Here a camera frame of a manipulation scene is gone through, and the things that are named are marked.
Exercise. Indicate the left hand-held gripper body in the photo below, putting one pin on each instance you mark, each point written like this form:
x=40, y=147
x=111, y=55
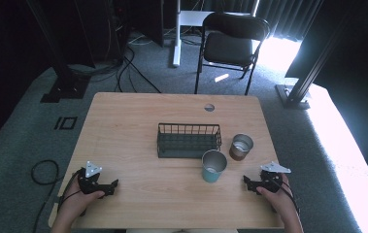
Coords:
x=89, y=183

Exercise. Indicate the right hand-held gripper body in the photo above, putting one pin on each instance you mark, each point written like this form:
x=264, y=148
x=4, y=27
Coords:
x=271, y=183

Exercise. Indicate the brown metal cup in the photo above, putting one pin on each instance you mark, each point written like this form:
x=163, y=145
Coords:
x=236, y=154

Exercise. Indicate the teal metal cup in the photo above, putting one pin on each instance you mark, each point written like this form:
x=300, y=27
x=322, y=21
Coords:
x=213, y=173

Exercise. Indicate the person's right hand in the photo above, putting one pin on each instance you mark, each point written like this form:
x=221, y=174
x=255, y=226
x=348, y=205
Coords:
x=280, y=202

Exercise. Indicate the person's left hand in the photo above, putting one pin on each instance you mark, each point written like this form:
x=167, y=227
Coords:
x=76, y=204

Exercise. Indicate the black metal stand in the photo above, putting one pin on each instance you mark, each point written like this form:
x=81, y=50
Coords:
x=65, y=84
x=296, y=97

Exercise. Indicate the white floor tape strip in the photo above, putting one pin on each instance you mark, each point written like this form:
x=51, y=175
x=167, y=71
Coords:
x=221, y=77

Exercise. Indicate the black folding chair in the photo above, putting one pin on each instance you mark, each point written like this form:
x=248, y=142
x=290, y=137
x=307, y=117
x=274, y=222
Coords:
x=228, y=48

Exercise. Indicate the black partition panel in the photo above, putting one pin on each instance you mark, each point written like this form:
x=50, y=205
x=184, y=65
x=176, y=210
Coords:
x=150, y=19

